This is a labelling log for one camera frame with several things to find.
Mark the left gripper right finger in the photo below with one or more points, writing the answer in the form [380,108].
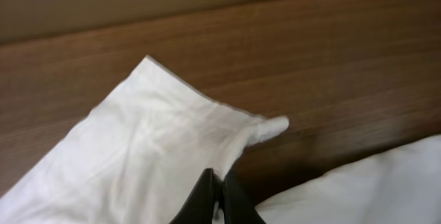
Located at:
[237,207]

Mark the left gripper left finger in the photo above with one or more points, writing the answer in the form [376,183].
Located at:
[199,206]

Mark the white t-shirt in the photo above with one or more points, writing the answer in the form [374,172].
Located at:
[138,155]

